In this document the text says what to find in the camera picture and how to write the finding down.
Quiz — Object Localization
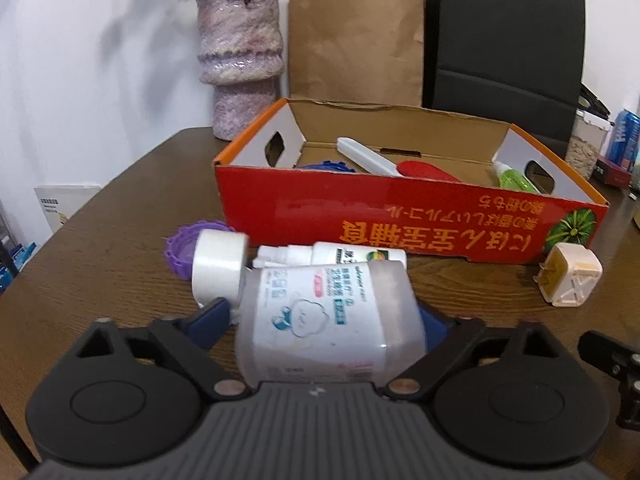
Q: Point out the brown paper bag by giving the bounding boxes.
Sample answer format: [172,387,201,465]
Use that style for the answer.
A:
[287,0,426,108]

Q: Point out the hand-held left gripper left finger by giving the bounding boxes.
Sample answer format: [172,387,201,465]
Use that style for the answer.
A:
[75,297,251,402]

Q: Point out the green spray bottle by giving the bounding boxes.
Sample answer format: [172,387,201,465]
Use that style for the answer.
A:
[492,160,542,195]

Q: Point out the small white spray bottle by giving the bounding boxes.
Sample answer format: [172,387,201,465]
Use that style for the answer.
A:
[252,241,407,268]

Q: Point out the white flat board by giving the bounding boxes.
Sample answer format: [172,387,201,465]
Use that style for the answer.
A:
[34,185,103,235]

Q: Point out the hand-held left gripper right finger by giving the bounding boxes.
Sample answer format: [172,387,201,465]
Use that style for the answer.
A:
[385,305,566,402]

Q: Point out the clear seed storage container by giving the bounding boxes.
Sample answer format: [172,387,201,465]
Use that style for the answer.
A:
[565,85,612,181]

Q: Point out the purple ribbed bottle cap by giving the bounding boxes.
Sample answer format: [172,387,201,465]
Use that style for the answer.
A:
[165,220,236,281]

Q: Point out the purple marbled ceramic vase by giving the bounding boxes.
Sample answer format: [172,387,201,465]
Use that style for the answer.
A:
[196,0,285,142]

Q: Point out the clear bottle with white cap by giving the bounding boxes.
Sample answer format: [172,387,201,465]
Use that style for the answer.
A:
[192,230,428,386]

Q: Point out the dark red small box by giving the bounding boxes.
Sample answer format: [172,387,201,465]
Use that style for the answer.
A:
[595,156,632,188]

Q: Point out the blue ribbed bottle cap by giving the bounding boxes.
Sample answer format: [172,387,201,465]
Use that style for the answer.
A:
[295,160,358,174]

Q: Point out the red and white lint brush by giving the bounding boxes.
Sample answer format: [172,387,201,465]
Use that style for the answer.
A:
[336,136,463,182]

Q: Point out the red cardboard box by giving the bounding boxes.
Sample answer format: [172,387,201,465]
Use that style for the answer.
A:
[213,97,611,265]

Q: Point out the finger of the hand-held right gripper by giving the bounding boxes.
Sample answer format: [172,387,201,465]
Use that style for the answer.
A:
[577,330,640,378]

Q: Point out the blue drink can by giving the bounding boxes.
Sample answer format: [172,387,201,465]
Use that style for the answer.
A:
[605,109,640,171]

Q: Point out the blue tissue packets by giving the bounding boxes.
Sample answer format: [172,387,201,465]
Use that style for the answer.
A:
[0,242,38,291]

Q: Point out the black paper bag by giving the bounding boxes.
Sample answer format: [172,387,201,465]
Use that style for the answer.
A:
[422,0,587,147]

